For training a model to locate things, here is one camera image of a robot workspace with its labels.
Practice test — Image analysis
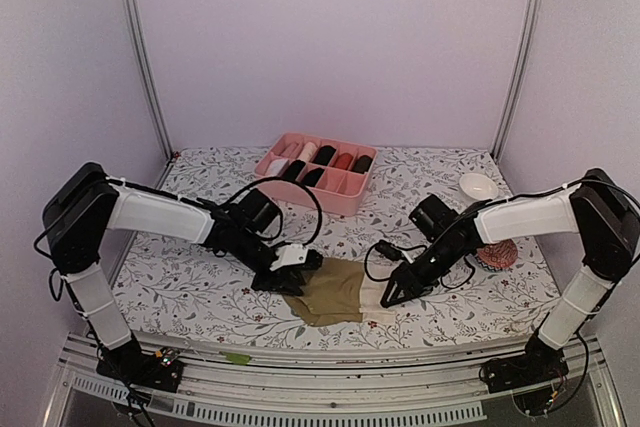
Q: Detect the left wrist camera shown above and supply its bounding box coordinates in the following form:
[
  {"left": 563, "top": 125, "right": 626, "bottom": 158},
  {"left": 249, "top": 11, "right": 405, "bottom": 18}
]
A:
[{"left": 270, "top": 244, "right": 308, "bottom": 272}]

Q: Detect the beige rolled underwear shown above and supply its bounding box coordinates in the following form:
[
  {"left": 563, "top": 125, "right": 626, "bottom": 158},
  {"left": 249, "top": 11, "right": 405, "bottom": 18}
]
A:
[{"left": 297, "top": 142, "right": 318, "bottom": 162}]

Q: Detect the black underwear white trim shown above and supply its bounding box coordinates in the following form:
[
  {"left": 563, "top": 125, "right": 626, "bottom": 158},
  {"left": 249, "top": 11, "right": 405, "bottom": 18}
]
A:
[{"left": 301, "top": 167, "right": 325, "bottom": 187}]

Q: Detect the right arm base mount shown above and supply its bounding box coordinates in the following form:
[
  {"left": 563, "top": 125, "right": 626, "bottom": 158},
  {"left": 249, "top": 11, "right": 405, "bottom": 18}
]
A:
[{"left": 479, "top": 334, "right": 569, "bottom": 416}]

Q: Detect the pink divided storage box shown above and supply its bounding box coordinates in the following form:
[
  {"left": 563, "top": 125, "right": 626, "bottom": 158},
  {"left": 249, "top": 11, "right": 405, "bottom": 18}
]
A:
[{"left": 254, "top": 132, "right": 378, "bottom": 216}]

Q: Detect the red rolled underwear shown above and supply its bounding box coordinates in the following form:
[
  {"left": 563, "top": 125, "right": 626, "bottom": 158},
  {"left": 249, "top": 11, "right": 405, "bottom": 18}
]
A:
[{"left": 333, "top": 152, "right": 353, "bottom": 170}]

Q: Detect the black rolled underwear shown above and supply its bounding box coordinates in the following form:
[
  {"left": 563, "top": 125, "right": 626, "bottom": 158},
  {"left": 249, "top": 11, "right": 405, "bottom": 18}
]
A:
[
  {"left": 281, "top": 160, "right": 306, "bottom": 181},
  {"left": 312, "top": 145, "right": 336, "bottom": 166}
]

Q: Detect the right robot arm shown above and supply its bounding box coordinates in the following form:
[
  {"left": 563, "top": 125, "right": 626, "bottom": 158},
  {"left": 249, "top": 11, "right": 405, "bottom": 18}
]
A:
[{"left": 380, "top": 168, "right": 639, "bottom": 383}]

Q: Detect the white folded cloth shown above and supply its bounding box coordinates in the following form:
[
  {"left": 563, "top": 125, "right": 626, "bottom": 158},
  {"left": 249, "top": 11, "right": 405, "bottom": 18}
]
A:
[{"left": 265, "top": 158, "right": 289, "bottom": 177}]

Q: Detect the white bowl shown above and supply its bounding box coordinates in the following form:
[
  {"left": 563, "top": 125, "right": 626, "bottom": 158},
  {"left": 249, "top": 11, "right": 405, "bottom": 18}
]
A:
[{"left": 459, "top": 173, "right": 500, "bottom": 201}]

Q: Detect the black rolled underwear back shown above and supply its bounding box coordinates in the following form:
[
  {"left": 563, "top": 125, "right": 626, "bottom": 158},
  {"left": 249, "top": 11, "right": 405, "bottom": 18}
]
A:
[{"left": 312, "top": 145, "right": 336, "bottom": 166}]

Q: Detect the green tape scrap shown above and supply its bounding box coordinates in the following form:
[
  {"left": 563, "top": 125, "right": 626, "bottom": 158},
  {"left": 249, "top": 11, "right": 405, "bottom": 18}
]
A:
[{"left": 224, "top": 352, "right": 251, "bottom": 366}]

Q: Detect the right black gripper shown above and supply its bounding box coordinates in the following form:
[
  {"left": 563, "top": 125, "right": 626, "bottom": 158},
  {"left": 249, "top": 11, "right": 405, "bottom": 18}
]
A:
[{"left": 381, "top": 238, "right": 467, "bottom": 307}]

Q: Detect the khaki underwear cream waistband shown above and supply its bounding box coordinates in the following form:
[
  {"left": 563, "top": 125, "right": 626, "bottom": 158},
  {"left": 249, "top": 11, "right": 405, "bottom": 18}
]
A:
[{"left": 284, "top": 258, "right": 396, "bottom": 327}]

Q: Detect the red patterned bowl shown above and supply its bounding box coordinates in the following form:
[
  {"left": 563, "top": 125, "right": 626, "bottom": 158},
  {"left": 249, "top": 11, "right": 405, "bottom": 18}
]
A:
[{"left": 475, "top": 239, "right": 518, "bottom": 272}]

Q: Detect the black rolled underwear front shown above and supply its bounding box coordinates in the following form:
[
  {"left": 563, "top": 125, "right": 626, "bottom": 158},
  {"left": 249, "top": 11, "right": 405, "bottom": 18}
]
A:
[{"left": 281, "top": 160, "right": 306, "bottom": 181}]

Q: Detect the aluminium frame post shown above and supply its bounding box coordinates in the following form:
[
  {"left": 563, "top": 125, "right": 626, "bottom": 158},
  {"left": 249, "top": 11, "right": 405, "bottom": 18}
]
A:
[
  {"left": 490, "top": 0, "right": 542, "bottom": 163},
  {"left": 122, "top": 0, "right": 174, "bottom": 161}
]

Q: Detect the left aluminium frame post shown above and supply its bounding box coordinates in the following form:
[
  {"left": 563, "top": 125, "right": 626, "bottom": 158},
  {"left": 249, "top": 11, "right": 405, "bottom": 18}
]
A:
[{"left": 122, "top": 0, "right": 174, "bottom": 161}]

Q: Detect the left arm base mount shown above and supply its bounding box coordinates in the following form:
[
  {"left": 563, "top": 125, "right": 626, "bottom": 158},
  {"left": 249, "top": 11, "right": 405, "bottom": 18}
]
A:
[{"left": 96, "top": 339, "right": 184, "bottom": 393}]

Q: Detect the right aluminium frame post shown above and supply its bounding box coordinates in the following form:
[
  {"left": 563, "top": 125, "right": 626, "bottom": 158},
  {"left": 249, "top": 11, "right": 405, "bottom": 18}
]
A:
[{"left": 490, "top": 0, "right": 542, "bottom": 163}]

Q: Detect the aluminium front rail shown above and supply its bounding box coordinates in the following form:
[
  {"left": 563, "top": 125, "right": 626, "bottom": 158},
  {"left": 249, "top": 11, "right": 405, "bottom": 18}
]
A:
[{"left": 42, "top": 333, "right": 631, "bottom": 426}]

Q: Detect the olive rolled underwear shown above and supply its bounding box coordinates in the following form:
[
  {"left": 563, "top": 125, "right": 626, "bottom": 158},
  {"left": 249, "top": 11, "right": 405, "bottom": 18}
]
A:
[{"left": 351, "top": 155, "right": 373, "bottom": 174}]

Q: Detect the pink folded cloth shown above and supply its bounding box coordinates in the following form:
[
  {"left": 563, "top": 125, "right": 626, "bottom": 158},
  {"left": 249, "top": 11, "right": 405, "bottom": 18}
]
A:
[{"left": 279, "top": 142, "right": 299, "bottom": 157}]

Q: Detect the floral table mat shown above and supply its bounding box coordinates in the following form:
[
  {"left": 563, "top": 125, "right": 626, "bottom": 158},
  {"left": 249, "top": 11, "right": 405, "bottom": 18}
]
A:
[{"left": 102, "top": 145, "right": 569, "bottom": 352}]

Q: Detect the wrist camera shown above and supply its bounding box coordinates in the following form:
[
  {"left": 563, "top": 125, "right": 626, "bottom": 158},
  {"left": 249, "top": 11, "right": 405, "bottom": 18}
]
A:
[
  {"left": 374, "top": 240, "right": 415, "bottom": 264},
  {"left": 270, "top": 244, "right": 308, "bottom": 272}
]

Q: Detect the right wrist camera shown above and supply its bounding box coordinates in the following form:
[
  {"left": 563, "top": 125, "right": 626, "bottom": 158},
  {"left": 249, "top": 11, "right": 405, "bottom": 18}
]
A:
[{"left": 374, "top": 240, "right": 415, "bottom": 264}]

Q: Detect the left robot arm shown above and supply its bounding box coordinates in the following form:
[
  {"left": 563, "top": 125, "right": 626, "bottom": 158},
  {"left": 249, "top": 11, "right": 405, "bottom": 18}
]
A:
[{"left": 33, "top": 162, "right": 323, "bottom": 381}]

